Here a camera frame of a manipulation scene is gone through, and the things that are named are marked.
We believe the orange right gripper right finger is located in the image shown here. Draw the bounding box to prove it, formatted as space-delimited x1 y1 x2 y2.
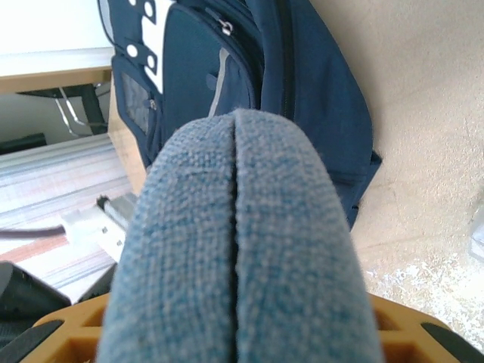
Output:
368 294 484 363

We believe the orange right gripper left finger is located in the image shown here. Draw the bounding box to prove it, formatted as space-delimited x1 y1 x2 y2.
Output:
0 293 110 363

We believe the blue fabric pencil case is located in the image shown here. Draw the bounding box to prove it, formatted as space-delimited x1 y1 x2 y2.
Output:
97 109 385 363

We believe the navy blue backpack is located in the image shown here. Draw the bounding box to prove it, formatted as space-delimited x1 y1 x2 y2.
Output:
97 0 383 231

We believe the wooden desk with black legs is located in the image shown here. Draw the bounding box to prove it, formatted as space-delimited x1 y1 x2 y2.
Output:
0 67 114 137

